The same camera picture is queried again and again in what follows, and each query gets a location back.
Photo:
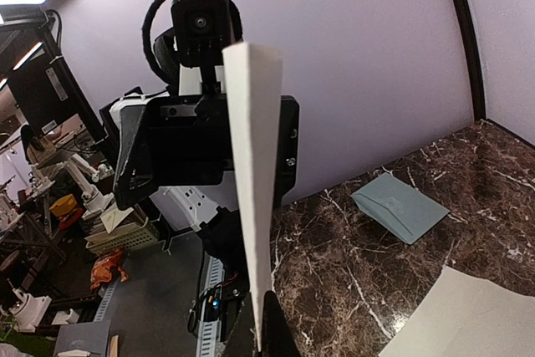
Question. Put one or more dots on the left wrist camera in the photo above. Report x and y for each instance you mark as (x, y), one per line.
(202, 30)

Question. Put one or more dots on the blue-grey envelope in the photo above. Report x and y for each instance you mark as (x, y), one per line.
(399, 208)

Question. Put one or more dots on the white-sleeved left robot arm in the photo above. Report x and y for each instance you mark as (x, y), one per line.
(218, 228)

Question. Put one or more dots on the green perforated basket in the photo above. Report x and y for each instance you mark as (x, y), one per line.
(130, 237)

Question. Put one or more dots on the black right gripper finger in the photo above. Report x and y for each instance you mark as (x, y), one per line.
(277, 339)

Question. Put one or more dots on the orange snack bag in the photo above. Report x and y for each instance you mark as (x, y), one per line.
(106, 266)

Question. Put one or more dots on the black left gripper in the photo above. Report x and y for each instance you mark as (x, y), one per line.
(186, 141)

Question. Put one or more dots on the cream letter paper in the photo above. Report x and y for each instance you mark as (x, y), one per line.
(253, 81)

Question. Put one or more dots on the left black frame post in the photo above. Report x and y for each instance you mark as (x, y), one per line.
(473, 59)

